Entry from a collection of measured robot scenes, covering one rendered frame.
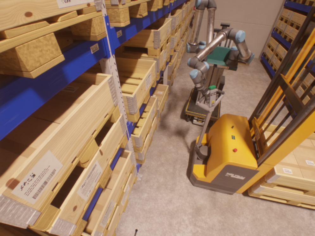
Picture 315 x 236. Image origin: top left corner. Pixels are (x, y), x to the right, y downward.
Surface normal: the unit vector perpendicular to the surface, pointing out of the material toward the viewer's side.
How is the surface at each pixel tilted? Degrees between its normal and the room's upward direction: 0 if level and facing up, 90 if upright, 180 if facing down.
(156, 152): 0
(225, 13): 90
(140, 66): 90
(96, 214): 0
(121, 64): 90
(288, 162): 0
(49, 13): 90
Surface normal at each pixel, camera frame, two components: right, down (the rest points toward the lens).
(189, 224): 0.00, -0.71
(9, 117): 0.96, 0.19
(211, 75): -0.34, 0.66
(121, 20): 0.49, 0.61
